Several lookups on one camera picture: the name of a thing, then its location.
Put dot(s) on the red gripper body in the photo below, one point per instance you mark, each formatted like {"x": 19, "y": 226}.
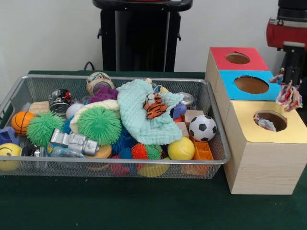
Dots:
{"x": 278, "y": 36}

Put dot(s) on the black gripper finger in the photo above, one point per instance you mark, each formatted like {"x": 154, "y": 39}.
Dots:
{"x": 298, "y": 67}
{"x": 289, "y": 67}

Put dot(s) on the colourful patterned cloth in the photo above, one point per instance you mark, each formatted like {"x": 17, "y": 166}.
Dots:
{"x": 290, "y": 97}

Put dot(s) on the large polka dot cloth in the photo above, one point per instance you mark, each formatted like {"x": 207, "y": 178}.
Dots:
{"x": 263, "y": 123}

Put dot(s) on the wooden box with three holes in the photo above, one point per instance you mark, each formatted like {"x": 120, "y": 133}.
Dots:
{"x": 263, "y": 163}

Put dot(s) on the silver mesh bin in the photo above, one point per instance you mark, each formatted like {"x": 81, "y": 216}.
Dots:
{"x": 60, "y": 82}

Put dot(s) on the black and white soccer ball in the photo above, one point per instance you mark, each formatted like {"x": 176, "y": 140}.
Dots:
{"x": 202, "y": 128}

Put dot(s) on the yellow tennis ball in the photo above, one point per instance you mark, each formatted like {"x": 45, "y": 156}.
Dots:
{"x": 181, "y": 148}

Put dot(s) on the small tiger plush toy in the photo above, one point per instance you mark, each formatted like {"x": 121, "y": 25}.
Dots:
{"x": 154, "y": 109}

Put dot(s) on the mint green cloth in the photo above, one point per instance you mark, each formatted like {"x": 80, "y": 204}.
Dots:
{"x": 134, "y": 110}

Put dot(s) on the large green spiky ball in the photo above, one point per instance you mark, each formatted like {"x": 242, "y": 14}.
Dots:
{"x": 99, "y": 125}

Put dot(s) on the small white ball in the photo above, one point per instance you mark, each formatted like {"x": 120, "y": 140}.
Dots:
{"x": 73, "y": 110}

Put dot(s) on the dark green tablecloth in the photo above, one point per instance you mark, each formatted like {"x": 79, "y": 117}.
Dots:
{"x": 120, "y": 206}

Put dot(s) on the silver robot toy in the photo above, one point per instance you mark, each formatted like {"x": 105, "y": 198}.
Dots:
{"x": 74, "y": 142}

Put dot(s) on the black and red can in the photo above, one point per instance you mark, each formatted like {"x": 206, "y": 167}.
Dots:
{"x": 60, "y": 100}

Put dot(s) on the small wooden block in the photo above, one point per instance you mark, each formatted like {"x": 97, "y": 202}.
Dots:
{"x": 38, "y": 107}

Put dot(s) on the small green spiky ball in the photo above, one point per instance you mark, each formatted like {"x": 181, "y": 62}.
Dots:
{"x": 43, "y": 128}

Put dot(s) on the orange basketball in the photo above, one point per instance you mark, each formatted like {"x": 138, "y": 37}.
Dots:
{"x": 21, "y": 122}

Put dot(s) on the yellow smiley ball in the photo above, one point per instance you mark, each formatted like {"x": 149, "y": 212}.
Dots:
{"x": 9, "y": 153}

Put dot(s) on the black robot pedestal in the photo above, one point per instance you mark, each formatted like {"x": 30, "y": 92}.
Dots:
{"x": 144, "y": 36}

